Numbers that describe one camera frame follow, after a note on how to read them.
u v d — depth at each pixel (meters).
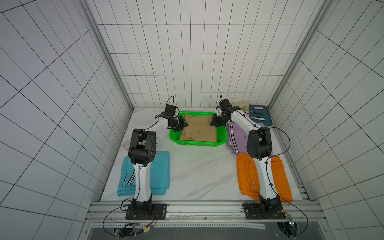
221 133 0.94
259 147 0.62
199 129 0.97
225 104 0.85
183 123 0.90
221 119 0.90
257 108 1.19
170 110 0.83
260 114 1.16
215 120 0.92
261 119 1.14
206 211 0.74
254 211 0.72
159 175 0.83
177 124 0.89
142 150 0.57
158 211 0.72
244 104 1.19
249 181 0.81
